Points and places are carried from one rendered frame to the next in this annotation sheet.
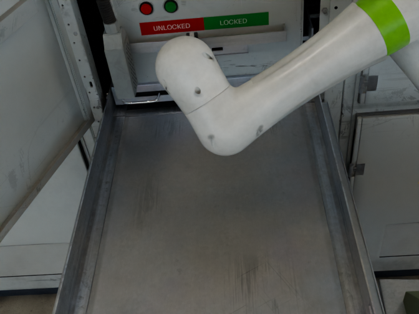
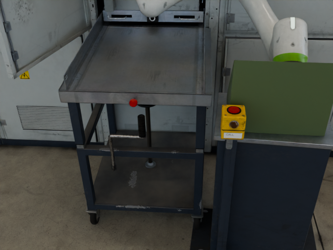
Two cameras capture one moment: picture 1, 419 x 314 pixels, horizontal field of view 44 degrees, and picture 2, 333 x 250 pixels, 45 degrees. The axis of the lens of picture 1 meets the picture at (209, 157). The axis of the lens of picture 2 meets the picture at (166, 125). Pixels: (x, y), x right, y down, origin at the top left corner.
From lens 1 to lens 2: 94 cm
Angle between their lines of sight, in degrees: 7
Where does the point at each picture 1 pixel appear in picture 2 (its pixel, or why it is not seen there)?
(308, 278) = (182, 78)
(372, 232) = not seen: hidden behind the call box
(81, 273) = (79, 70)
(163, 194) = (121, 51)
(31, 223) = (48, 91)
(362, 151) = (228, 59)
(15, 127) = (55, 11)
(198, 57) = not seen: outside the picture
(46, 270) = (51, 127)
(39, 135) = (65, 22)
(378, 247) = not seen: hidden behind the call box
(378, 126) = (236, 44)
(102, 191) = (92, 48)
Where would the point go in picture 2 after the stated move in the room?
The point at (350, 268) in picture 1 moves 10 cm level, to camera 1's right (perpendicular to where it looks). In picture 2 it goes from (201, 76) to (225, 75)
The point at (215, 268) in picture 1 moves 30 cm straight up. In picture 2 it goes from (140, 73) to (136, 4)
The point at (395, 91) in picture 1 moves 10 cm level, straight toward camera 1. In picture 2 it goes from (244, 24) to (238, 31)
